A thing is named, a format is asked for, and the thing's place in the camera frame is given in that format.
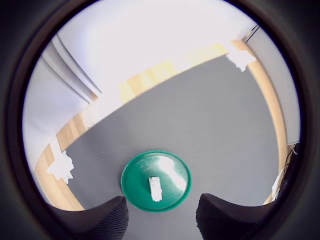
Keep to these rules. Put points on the small white plastic terminal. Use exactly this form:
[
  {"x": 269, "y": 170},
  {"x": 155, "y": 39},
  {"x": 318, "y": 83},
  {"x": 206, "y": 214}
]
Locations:
[{"x": 155, "y": 188}]

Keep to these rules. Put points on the round green lid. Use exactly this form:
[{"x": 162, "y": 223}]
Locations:
[{"x": 140, "y": 180}]

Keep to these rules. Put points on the white tape piece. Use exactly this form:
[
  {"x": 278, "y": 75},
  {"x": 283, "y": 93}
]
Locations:
[
  {"x": 240, "y": 60},
  {"x": 93, "y": 112},
  {"x": 60, "y": 167},
  {"x": 276, "y": 185}
]

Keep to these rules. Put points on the dark grey mat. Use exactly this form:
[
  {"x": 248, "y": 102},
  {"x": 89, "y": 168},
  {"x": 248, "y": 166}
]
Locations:
[{"x": 200, "y": 125}]

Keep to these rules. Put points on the white box partition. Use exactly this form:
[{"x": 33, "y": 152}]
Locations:
[{"x": 280, "y": 87}]

